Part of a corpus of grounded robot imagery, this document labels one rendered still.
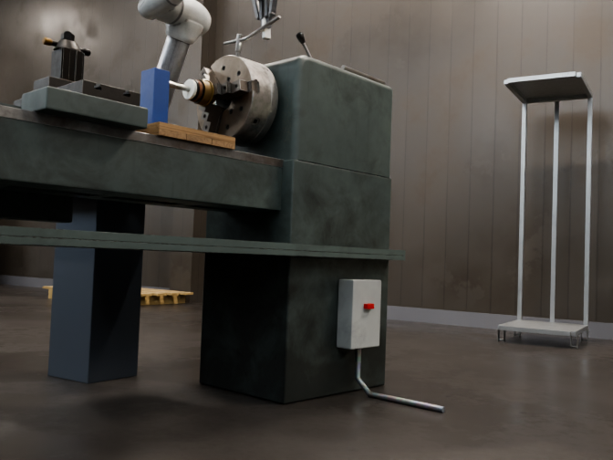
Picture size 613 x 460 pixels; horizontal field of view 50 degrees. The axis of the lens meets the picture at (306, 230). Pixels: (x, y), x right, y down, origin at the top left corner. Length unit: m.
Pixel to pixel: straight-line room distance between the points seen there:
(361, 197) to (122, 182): 1.04
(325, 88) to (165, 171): 0.76
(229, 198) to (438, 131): 3.86
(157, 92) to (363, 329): 1.14
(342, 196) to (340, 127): 0.27
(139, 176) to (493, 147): 4.08
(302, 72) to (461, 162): 3.47
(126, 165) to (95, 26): 7.17
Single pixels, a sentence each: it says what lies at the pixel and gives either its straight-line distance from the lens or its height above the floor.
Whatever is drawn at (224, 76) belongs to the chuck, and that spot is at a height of 1.16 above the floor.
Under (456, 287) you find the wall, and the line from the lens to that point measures 5.68.
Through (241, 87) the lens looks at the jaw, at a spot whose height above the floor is 1.09.
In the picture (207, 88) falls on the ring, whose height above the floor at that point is 1.08.
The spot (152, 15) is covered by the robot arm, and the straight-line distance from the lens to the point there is 2.84.
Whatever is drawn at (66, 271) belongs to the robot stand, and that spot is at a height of 0.42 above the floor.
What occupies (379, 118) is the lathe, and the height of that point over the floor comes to 1.10.
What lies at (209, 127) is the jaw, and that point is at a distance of 2.41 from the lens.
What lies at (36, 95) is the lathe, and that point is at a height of 0.91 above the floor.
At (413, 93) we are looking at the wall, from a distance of 6.04.
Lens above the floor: 0.51
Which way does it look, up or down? 2 degrees up
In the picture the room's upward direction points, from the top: 2 degrees clockwise
